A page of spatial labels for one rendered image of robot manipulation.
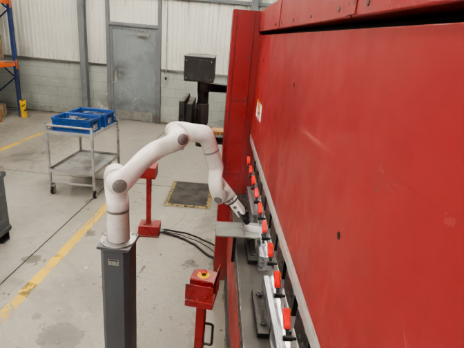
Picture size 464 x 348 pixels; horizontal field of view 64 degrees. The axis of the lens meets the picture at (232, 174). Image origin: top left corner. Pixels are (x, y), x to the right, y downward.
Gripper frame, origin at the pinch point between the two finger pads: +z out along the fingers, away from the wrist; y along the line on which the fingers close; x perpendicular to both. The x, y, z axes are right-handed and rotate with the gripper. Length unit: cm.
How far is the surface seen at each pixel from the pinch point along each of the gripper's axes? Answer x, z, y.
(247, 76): -49, -60, 84
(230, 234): 11.3, -0.9, -8.0
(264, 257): -0.7, 13.5, -25.7
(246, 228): 3.4, 5.5, 0.6
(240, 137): -18, -24, 84
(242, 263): 13.8, 13.3, -19.1
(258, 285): 7.8, 18.3, -39.0
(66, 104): 353, -187, 731
